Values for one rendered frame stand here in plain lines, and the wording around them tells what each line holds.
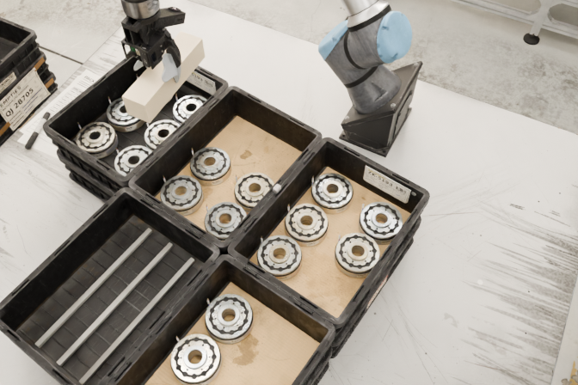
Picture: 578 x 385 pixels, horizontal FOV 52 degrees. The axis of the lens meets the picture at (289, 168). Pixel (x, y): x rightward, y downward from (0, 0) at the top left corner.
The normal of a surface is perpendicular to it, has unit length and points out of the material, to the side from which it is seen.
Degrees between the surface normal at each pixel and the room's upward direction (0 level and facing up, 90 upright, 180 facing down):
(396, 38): 54
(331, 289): 0
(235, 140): 0
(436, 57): 0
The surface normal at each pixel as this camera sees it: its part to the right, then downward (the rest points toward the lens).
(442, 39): 0.00, -0.58
